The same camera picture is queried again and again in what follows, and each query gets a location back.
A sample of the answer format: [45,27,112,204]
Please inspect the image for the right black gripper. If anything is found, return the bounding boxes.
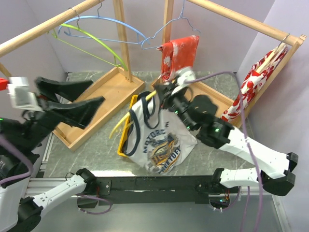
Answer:
[154,82,196,131]

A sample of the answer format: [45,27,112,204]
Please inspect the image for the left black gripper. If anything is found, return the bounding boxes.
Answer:
[19,75,106,148]

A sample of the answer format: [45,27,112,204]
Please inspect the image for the white graphic tank top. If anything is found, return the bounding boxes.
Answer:
[124,91,197,174]

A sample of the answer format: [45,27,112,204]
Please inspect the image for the yellow hanger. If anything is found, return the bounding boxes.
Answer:
[109,74,165,140]

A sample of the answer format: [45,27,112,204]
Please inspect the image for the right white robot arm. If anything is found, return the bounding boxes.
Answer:
[154,83,298,196]

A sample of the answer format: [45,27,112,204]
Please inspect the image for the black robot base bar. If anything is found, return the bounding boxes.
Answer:
[83,175,239,204]

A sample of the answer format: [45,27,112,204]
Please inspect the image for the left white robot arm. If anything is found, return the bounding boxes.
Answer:
[0,77,105,232]

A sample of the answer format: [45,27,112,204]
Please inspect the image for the blue plastic hanger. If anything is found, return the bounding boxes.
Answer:
[54,8,148,45]

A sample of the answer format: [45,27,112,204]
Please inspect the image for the green hanger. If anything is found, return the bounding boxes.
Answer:
[51,23,128,71]

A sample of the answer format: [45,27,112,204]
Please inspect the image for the wooden hanger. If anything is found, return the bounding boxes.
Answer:
[256,44,285,73]

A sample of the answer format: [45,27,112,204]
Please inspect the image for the left wooden clothes rack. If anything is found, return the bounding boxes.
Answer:
[0,0,146,152]

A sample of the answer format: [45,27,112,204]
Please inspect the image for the wooden clothes rack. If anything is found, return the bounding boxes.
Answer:
[149,0,308,129]
[0,0,146,152]

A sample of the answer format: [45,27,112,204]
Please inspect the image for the orange tie-dye garment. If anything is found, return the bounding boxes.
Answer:
[157,35,199,82]

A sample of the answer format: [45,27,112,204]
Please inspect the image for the yellow plastic bin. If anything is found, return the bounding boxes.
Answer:
[117,95,138,157]

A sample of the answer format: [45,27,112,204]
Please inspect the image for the red floral white garment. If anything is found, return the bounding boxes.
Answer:
[221,44,288,122]

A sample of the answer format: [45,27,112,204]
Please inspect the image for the right wooden clothes rack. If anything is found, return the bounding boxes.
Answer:
[149,0,308,129]

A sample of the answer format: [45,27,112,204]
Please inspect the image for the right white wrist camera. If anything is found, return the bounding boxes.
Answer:
[174,66,196,86]

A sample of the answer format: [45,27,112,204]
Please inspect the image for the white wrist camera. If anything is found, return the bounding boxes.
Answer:
[7,77,43,112]
[174,66,196,86]

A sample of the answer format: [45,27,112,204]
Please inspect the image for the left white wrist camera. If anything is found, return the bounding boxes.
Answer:
[7,77,43,112]

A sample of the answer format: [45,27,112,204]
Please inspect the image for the blue wire hanger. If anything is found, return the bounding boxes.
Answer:
[140,0,201,50]

